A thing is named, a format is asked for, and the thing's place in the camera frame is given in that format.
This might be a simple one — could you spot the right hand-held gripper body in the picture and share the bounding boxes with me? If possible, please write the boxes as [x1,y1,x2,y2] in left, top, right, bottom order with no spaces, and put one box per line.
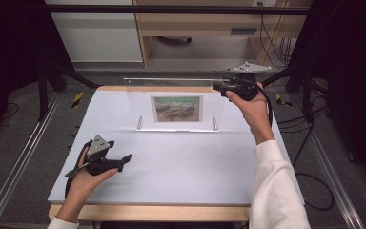
[228,61,273,102]

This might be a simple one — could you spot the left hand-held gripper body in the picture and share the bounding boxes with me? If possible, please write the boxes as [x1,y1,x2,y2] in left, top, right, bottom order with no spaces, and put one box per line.
[83,135,122,177]

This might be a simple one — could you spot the painting print card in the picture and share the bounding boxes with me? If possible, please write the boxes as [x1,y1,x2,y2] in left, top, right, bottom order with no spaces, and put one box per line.
[150,94,204,124]

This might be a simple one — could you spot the clear acrylic photo frame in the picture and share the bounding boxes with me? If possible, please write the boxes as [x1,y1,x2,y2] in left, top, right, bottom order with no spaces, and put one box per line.
[123,77,227,134]

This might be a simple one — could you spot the person's right hand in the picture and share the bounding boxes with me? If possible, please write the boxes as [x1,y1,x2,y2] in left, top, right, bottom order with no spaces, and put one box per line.
[225,82,276,146]

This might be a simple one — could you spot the person's left hand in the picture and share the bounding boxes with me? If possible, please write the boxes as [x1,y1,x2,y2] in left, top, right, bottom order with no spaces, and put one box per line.
[56,156,119,223]

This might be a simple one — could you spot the yellow black tape strip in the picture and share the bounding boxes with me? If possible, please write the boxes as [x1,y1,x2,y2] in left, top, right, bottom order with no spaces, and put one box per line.
[274,93,294,108]
[71,92,85,109]

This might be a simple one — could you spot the pale blue table mat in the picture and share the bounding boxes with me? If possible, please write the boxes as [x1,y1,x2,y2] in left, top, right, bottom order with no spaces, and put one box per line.
[47,90,305,206]

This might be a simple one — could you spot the wooden table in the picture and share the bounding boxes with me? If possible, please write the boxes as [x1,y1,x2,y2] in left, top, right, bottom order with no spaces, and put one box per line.
[48,85,252,223]

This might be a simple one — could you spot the light wooden desk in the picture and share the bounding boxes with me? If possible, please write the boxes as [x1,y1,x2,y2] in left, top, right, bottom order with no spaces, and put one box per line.
[132,0,313,69]

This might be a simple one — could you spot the black metal stand leg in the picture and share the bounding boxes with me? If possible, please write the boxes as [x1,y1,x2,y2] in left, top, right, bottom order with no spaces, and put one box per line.
[260,62,316,124]
[37,61,100,122]

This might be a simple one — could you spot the person's left white sleeve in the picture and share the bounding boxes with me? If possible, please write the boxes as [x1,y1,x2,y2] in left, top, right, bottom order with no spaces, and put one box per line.
[46,216,81,229]

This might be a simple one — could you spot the person's white sleeve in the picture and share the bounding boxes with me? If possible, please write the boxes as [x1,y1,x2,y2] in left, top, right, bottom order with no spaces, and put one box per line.
[248,139,313,229]
[46,216,81,229]

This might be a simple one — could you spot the person's right white sleeve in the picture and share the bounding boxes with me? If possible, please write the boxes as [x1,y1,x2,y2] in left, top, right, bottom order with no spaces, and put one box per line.
[248,139,313,229]

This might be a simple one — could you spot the black curtain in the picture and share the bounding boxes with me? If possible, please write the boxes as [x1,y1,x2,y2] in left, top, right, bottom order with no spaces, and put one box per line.
[287,0,366,195]
[0,0,74,151]

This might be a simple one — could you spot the white cabinet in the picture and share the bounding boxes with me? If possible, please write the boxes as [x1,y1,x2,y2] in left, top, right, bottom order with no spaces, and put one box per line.
[43,0,144,63]

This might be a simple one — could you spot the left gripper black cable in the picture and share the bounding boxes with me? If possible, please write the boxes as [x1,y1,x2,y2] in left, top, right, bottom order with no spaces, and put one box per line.
[64,141,92,198]

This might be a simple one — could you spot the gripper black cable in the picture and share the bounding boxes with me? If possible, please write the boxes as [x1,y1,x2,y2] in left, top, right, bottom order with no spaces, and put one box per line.
[64,141,92,198]
[256,86,336,212]

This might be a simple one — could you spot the hanging black desk cables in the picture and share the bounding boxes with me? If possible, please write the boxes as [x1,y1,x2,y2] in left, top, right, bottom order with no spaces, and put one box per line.
[258,2,293,69]

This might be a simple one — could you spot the black floor cables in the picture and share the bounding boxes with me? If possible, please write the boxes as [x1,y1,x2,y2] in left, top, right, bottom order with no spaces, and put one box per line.
[276,79,331,168]

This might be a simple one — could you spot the aluminium floor rail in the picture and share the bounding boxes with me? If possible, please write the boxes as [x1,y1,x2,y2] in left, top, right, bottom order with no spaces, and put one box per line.
[0,91,62,229]
[289,93,365,229]

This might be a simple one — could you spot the black horizontal frame bar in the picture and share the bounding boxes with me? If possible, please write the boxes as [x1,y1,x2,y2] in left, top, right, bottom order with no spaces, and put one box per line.
[43,4,311,16]

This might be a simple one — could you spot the thin black floor cable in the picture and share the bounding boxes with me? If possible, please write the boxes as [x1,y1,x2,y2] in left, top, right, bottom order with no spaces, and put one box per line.
[1,101,20,122]

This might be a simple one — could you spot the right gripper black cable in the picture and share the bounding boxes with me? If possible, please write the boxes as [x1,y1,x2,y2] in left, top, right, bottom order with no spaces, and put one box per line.
[256,86,336,212]

